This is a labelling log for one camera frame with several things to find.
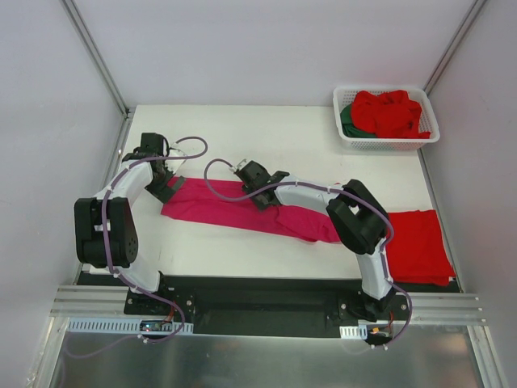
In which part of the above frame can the folded red t shirt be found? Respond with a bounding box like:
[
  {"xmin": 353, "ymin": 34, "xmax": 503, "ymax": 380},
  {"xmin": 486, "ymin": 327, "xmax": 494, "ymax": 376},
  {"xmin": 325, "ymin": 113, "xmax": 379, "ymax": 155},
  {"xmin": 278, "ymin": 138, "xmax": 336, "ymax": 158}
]
[{"xmin": 386, "ymin": 209, "xmax": 456, "ymax": 286}]

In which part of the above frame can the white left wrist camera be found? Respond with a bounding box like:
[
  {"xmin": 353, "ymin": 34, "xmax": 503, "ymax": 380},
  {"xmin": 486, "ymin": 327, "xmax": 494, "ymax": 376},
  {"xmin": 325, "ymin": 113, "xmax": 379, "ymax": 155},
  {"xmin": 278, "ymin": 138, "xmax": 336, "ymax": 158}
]
[{"xmin": 167, "ymin": 146, "xmax": 190, "ymax": 162}]

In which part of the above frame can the white plastic laundry basket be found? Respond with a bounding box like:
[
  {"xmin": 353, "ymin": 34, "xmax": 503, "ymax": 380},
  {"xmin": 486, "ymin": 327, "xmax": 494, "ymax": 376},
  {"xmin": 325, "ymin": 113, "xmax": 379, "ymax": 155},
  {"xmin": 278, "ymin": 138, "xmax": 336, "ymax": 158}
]
[{"xmin": 333, "ymin": 86, "xmax": 440, "ymax": 151}]

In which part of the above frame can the aluminium frame rail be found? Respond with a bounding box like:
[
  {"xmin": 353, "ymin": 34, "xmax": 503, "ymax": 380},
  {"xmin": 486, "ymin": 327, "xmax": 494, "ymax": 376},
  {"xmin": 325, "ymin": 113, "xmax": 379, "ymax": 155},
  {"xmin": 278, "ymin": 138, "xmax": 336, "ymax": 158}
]
[{"xmin": 51, "ymin": 277, "xmax": 487, "ymax": 338}]

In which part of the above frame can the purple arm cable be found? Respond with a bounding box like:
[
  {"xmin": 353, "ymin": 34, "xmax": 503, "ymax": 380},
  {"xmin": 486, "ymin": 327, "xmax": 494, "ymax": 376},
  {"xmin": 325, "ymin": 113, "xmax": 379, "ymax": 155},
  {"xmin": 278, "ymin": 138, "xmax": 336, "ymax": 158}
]
[
  {"xmin": 203, "ymin": 158, "xmax": 413, "ymax": 346},
  {"xmin": 63, "ymin": 136, "xmax": 209, "ymax": 358}
]

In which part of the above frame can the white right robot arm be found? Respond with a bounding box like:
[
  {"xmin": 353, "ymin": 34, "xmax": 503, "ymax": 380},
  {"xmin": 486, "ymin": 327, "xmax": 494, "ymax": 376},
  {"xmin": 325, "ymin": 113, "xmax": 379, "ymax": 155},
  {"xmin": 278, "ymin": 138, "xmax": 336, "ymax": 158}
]
[{"xmin": 234, "ymin": 161, "xmax": 396, "ymax": 322}]

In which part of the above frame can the red crumpled t shirt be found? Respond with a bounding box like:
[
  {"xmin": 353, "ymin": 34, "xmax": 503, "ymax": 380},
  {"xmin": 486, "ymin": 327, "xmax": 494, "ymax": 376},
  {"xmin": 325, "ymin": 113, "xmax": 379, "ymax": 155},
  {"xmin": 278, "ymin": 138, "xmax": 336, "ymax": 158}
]
[{"xmin": 351, "ymin": 90, "xmax": 431, "ymax": 140}]

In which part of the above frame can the green t shirt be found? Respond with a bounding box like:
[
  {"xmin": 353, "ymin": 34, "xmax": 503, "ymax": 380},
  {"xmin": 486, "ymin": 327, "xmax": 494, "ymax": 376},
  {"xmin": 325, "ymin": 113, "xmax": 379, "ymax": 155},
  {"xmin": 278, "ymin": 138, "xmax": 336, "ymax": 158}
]
[{"xmin": 340, "ymin": 104, "xmax": 376, "ymax": 138}]

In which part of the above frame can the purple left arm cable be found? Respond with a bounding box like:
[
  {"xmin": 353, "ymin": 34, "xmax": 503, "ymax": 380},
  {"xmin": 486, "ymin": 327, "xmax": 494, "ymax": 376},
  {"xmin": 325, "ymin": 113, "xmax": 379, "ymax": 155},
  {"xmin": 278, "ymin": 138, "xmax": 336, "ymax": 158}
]
[{"xmin": 63, "ymin": 136, "xmax": 209, "ymax": 358}]

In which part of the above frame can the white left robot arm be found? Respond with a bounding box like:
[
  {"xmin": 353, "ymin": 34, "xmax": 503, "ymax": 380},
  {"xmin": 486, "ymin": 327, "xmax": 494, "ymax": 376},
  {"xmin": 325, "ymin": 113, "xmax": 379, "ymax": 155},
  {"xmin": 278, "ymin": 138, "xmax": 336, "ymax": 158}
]
[{"xmin": 74, "ymin": 133, "xmax": 187, "ymax": 314}]

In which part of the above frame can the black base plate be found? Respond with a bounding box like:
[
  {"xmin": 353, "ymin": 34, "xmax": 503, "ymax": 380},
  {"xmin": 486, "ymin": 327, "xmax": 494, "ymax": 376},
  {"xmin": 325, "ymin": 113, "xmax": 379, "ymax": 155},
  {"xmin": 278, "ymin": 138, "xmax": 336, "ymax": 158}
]
[{"xmin": 77, "ymin": 272, "xmax": 463, "ymax": 339}]

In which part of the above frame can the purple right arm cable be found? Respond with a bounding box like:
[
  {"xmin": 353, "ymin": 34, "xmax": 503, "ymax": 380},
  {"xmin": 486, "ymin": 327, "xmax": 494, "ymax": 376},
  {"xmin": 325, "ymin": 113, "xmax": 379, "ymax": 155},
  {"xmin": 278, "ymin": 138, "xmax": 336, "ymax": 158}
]
[{"xmin": 203, "ymin": 158, "xmax": 413, "ymax": 346}]

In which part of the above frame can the pink t shirt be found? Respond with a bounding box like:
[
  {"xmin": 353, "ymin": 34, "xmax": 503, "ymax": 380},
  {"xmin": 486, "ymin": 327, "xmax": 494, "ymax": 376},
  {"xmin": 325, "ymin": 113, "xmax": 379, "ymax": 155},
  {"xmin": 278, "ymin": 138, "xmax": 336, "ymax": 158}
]
[{"xmin": 161, "ymin": 178, "xmax": 339, "ymax": 243}]

